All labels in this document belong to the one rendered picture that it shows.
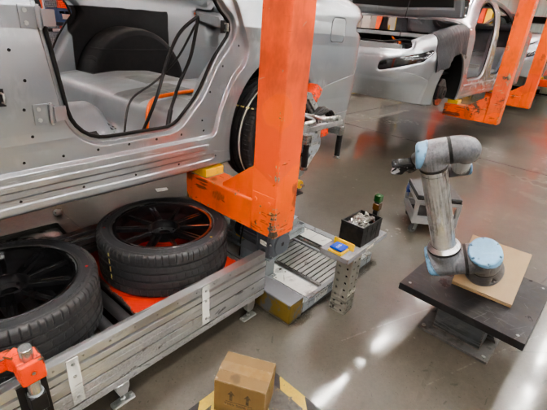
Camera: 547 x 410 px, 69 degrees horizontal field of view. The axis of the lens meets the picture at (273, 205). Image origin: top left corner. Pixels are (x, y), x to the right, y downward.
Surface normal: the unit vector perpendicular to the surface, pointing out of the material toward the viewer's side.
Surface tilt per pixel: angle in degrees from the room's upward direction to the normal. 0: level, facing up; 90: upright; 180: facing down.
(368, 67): 87
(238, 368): 0
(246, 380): 0
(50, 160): 92
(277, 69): 90
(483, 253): 43
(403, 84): 97
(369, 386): 0
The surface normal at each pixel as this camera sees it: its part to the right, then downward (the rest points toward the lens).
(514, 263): -0.39, -0.44
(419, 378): 0.07, -0.90
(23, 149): 0.75, 0.36
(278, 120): -0.66, 0.28
